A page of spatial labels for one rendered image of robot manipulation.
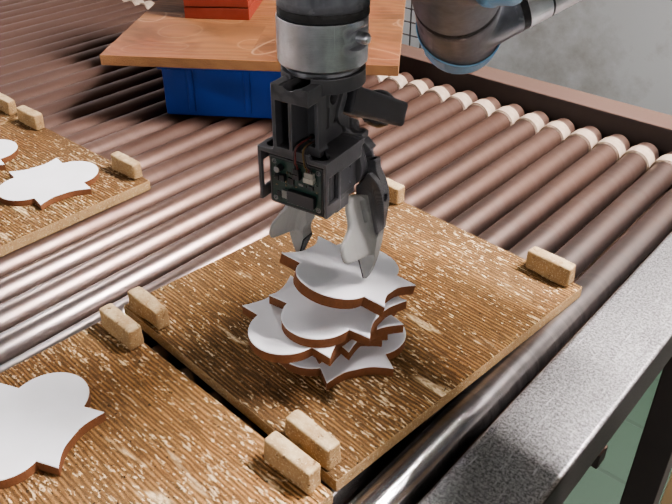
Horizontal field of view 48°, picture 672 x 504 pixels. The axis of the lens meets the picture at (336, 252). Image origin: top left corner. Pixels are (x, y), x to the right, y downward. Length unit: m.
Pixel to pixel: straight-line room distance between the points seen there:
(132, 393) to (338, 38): 0.40
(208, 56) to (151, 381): 0.67
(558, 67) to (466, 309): 2.91
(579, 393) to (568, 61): 2.96
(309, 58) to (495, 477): 0.41
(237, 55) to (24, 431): 0.76
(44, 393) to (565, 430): 0.51
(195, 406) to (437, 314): 0.29
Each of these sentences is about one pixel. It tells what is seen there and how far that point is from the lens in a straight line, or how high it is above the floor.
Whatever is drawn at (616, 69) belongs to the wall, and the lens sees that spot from 3.61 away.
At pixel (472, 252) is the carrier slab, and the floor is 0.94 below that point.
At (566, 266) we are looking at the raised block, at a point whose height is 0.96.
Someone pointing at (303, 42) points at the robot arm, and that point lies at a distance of 0.61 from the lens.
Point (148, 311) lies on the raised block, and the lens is 0.85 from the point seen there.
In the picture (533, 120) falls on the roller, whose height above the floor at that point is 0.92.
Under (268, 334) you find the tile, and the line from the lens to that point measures 0.74.
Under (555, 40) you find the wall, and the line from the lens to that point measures 3.70.
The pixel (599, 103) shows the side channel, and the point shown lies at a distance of 1.42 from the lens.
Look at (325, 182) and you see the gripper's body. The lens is 0.63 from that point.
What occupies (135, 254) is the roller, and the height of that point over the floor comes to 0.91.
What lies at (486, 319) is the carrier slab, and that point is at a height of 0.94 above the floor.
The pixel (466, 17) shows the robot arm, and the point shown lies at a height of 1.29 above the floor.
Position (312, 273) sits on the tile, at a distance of 0.73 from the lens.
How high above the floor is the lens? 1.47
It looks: 34 degrees down
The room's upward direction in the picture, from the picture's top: straight up
